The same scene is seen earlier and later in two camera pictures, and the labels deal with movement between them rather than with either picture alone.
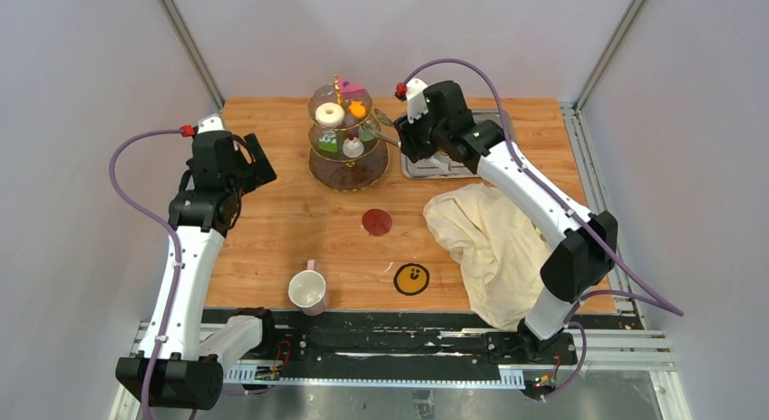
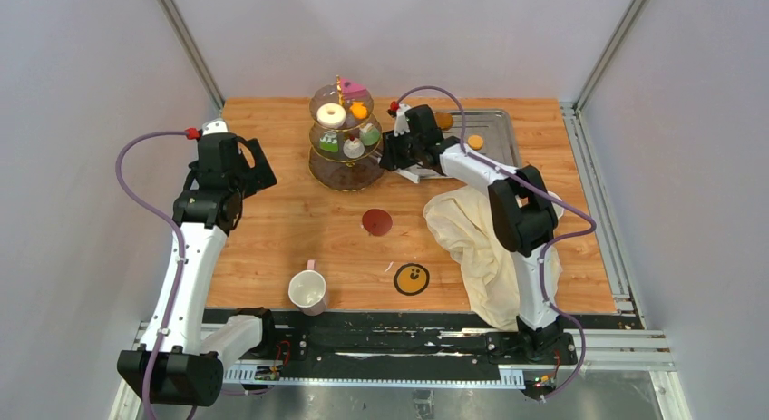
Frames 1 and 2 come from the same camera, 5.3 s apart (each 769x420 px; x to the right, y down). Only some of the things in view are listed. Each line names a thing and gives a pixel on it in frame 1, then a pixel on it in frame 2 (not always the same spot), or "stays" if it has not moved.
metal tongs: (374, 131) to (416, 171)
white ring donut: (329, 120) stays
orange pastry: (356, 108) stays
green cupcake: (366, 136) stays
